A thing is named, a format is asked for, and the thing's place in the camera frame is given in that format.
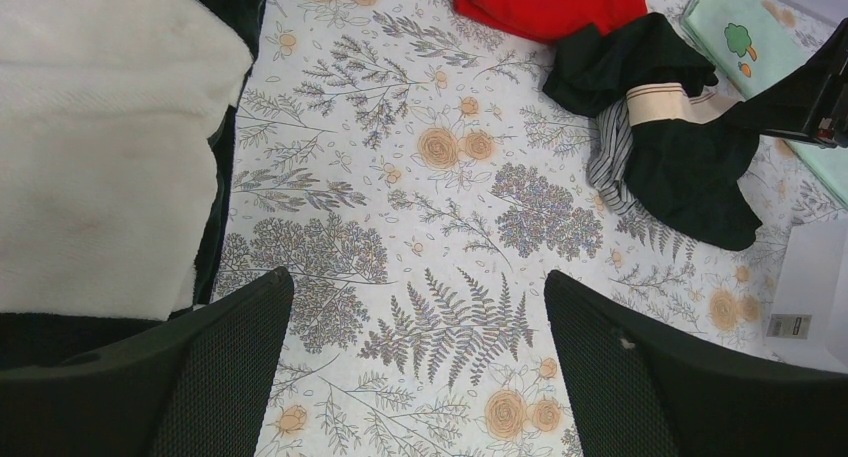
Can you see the black underwear beige waistband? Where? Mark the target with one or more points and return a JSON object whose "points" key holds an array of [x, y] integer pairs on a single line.
{"points": [[689, 153]]}

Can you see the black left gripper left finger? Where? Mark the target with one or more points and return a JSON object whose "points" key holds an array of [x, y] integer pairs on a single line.
{"points": [[196, 385]]}

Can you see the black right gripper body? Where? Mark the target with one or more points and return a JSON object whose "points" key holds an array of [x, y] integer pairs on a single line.
{"points": [[810, 105]]}

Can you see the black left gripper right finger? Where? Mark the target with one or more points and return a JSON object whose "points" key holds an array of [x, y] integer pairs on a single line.
{"points": [[639, 387]]}

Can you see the clear plastic organizer box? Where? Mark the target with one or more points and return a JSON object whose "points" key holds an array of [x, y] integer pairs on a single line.
{"points": [[807, 324]]}

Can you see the red folded cloth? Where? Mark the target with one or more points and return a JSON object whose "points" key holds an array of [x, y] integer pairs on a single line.
{"points": [[546, 21]]}

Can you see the grey striped underwear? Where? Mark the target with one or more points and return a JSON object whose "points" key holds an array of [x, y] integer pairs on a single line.
{"points": [[607, 162]]}

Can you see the black crumpled garment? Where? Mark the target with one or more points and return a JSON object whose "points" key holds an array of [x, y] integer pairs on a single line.
{"points": [[592, 71]]}

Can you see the floral table cloth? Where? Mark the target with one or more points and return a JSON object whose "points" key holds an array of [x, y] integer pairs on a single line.
{"points": [[403, 164]]}

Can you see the black white checkered blanket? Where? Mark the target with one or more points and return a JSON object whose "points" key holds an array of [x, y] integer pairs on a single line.
{"points": [[117, 140]]}

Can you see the mint green printed cloth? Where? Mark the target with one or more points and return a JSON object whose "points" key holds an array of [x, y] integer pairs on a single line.
{"points": [[755, 52]]}

